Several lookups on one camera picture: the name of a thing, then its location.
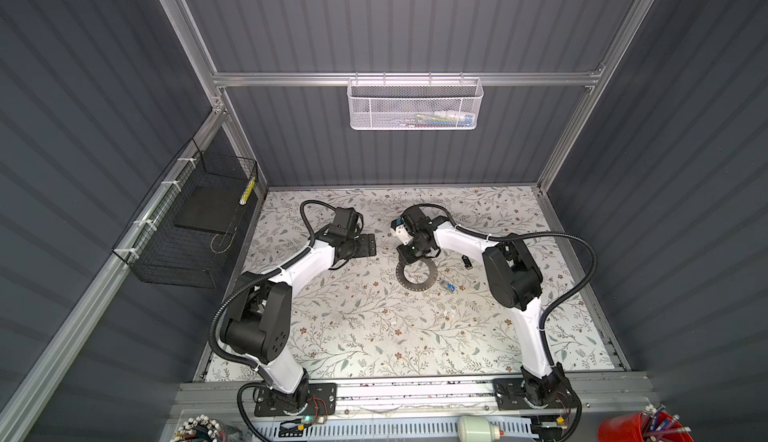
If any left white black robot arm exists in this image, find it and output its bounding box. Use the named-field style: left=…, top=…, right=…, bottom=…
left=208, top=200, right=376, bottom=401

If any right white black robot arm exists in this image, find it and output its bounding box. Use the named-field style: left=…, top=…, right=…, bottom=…
left=390, top=204, right=565, bottom=408

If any yellow marker pen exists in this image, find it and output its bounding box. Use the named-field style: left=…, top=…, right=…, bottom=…
left=239, top=177, right=256, bottom=206

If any white plastic bottle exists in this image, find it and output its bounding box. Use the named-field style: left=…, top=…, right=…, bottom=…
left=457, top=415, right=502, bottom=442

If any pile of white connectors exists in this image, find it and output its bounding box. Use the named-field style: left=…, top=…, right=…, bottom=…
left=170, top=415, right=226, bottom=442

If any red cup with pens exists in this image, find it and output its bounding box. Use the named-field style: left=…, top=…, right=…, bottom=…
left=597, top=408, right=694, bottom=442

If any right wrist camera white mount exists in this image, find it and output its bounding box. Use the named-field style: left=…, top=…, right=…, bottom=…
left=390, top=218, right=413, bottom=245

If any white wire mesh basket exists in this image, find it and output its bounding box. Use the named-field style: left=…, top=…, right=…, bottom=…
left=346, top=77, right=484, bottom=131

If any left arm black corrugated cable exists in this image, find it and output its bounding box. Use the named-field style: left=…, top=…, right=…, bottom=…
left=208, top=200, right=365, bottom=442

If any black wire basket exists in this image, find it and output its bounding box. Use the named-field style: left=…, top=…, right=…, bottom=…
left=113, top=142, right=259, bottom=289

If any white cable duct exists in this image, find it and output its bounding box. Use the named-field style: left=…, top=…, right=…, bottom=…
left=254, top=416, right=540, bottom=441

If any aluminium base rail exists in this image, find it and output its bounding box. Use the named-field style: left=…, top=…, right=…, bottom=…
left=169, top=371, right=660, bottom=421

